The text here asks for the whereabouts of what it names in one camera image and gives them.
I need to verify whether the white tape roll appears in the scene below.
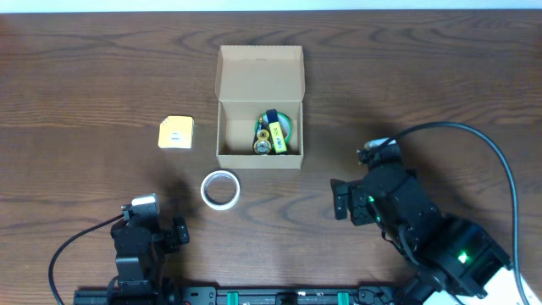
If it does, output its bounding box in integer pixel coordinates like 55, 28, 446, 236
200, 169, 241, 211

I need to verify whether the yellow blue highlighter pen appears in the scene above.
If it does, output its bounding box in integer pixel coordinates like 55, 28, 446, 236
266, 109, 287, 154

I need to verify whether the green tape roll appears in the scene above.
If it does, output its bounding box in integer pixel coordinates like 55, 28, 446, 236
254, 112, 292, 143

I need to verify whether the yellow sticky note pad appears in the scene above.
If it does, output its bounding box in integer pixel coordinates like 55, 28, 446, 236
158, 115, 194, 149

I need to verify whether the brown cardboard box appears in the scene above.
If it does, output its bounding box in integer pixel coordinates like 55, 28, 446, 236
215, 45, 305, 169

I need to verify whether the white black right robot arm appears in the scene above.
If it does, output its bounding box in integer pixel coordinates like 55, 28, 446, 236
330, 163, 513, 304

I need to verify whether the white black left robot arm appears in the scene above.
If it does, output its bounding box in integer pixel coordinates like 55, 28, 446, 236
107, 203, 190, 304

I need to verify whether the black aluminium mounting rail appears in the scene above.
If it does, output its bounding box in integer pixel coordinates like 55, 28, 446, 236
73, 286, 424, 305

